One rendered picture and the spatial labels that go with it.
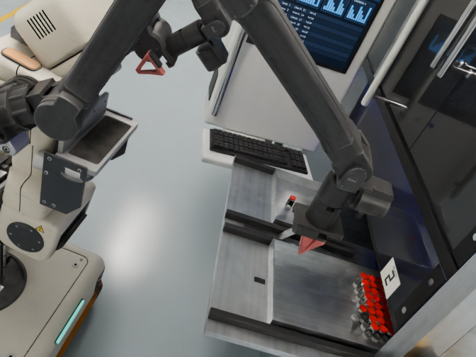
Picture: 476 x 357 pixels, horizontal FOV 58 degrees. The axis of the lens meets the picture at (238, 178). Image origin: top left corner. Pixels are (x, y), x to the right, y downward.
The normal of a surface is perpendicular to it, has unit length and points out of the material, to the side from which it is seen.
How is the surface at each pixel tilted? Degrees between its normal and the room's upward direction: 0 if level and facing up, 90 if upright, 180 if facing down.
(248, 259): 0
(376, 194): 99
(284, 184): 0
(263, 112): 90
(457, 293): 90
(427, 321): 90
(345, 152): 96
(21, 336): 0
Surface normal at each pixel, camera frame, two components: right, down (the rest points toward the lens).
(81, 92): 0.07, 0.56
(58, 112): -0.14, 0.68
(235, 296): 0.33, -0.75
